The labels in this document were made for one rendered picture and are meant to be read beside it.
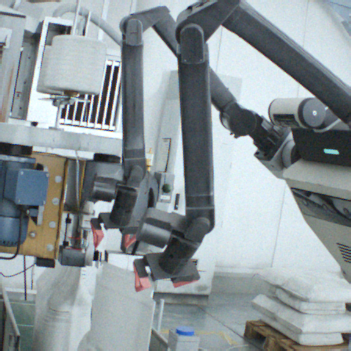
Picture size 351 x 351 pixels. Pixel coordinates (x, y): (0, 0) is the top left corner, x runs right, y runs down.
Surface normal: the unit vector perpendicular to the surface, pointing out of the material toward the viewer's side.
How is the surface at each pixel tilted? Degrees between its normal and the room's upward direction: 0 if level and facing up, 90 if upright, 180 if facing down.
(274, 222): 90
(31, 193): 90
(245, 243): 90
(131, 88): 101
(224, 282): 90
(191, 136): 118
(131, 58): 107
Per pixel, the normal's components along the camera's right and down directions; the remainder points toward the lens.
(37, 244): 0.34, 0.10
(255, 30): 0.05, 0.50
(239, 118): 0.21, 0.27
